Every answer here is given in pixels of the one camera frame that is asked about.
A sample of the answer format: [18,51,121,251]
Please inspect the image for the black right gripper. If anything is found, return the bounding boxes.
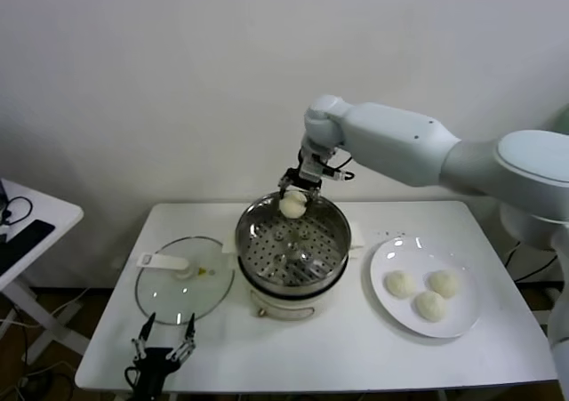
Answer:
[278,165,322,207]

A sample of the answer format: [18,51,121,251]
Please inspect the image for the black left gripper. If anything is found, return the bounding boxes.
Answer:
[131,311,197,401]

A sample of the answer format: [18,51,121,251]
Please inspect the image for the white steamed baozi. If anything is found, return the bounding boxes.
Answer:
[383,270,417,299]
[414,291,447,322]
[278,190,309,220]
[428,269,461,299]

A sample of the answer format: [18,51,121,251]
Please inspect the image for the stainless steel steamer basket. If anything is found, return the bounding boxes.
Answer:
[234,190,351,297]

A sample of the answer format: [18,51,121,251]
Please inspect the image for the white round plate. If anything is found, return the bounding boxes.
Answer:
[369,236,483,339]

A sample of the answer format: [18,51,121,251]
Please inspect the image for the white electric cooker base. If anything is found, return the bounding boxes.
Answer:
[220,220,365,323]

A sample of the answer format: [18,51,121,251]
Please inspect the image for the black phone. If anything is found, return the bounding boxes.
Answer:
[0,221,56,277]

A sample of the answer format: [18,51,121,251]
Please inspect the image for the white side table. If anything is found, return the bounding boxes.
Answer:
[0,178,90,358]

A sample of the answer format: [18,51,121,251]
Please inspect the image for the pale green container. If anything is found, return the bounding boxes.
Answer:
[550,106,569,132]

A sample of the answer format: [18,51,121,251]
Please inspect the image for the glass lid with white handle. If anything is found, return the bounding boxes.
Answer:
[134,237,236,326]

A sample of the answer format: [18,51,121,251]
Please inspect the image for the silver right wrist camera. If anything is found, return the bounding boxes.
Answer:
[298,148,322,171]

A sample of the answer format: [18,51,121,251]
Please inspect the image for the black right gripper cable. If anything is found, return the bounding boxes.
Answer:
[326,167,356,183]

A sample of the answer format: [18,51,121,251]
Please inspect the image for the white floor cable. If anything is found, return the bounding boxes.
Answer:
[0,287,92,331]

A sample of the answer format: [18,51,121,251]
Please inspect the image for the white cable bundle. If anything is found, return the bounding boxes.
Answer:
[0,360,76,401]

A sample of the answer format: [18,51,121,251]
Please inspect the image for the black floor cable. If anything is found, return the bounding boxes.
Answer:
[17,323,30,369]

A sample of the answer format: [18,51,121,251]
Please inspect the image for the thin black looped cable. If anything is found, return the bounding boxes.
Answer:
[2,196,34,229]

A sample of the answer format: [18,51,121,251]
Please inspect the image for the black hanging cable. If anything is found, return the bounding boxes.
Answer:
[505,244,556,285]

